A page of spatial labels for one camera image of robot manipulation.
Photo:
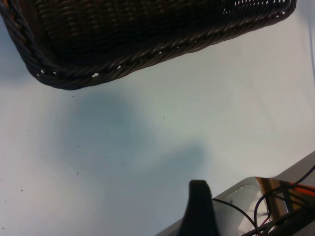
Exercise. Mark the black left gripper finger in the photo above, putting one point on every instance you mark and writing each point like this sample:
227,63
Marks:
200,214

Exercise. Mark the dark brown wicker basket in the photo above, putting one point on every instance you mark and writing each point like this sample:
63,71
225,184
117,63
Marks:
123,37

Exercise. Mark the black bar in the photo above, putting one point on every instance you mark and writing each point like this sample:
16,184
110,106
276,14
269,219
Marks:
295,221

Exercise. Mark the brown post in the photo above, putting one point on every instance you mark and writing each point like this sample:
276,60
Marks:
270,191

